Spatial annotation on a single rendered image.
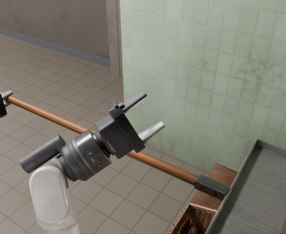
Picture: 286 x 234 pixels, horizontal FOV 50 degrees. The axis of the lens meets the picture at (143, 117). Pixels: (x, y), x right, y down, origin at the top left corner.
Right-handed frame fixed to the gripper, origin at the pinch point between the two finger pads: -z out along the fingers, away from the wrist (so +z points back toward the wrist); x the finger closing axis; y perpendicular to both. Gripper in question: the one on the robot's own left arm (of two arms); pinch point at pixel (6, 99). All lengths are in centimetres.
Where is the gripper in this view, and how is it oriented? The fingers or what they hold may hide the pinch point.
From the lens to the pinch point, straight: 137.4
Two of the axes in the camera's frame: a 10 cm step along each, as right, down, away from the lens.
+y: 8.4, 3.1, -4.5
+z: -5.5, 4.8, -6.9
